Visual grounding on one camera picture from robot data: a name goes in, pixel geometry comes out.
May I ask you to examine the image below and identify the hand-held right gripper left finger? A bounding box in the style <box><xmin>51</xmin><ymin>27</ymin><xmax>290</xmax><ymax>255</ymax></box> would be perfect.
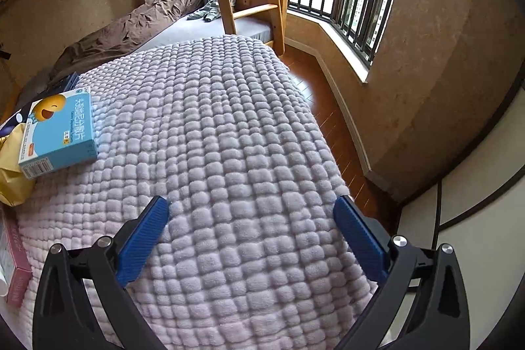
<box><xmin>32</xmin><ymin>195</ymin><xmax>170</xmax><ymax>350</ymax></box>

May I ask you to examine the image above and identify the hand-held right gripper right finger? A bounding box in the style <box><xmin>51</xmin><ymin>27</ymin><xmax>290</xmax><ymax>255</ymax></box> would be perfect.
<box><xmin>333</xmin><ymin>195</ymin><xmax>472</xmax><ymax>350</ymax></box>

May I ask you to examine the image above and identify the white wardrobe door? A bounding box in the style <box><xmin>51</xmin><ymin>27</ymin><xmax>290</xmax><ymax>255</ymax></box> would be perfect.
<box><xmin>369</xmin><ymin>79</ymin><xmax>525</xmax><ymax>350</ymax></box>

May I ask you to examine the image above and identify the pink box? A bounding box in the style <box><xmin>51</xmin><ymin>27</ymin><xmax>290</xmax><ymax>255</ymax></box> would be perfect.
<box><xmin>0</xmin><ymin>211</ymin><xmax>33</xmax><ymax>309</ymax></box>

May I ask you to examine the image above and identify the blue medicine box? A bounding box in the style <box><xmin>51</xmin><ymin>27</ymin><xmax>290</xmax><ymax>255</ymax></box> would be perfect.
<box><xmin>18</xmin><ymin>87</ymin><xmax>99</xmax><ymax>180</ymax></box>

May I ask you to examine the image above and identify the lilac waffle blanket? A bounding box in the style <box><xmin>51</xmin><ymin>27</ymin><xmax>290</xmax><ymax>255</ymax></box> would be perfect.
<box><xmin>8</xmin><ymin>33</ymin><xmax>392</xmax><ymax>350</ymax></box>

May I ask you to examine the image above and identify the brown paper bag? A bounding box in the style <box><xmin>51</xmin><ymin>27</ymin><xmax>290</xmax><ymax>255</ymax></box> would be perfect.
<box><xmin>0</xmin><ymin>124</ymin><xmax>35</xmax><ymax>207</ymax></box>

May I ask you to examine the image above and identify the yellow and blue toy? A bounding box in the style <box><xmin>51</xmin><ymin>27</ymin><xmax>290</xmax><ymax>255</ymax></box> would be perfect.
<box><xmin>0</xmin><ymin>104</ymin><xmax>35</xmax><ymax>137</ymax></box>

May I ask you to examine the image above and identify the brown duvet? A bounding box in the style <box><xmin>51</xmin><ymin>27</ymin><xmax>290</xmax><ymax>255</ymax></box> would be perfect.
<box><xmin>51</xmin><ymin>0</ymin><xmax>218</xmax><ymax>78</ymax></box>

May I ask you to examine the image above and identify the grey sheeted mattress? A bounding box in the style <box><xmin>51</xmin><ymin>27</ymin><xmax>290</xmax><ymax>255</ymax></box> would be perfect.
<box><xmin>139</xmin><ymin>8</ymin><xmax>275</xmax><ymax>47</ymax></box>

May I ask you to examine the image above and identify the grey garment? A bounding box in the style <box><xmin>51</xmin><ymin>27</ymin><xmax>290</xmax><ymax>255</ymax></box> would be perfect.
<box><xmin>188</xmin><ymin>0</ymin><xmax>239</xmax><ymax>23</ymax></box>

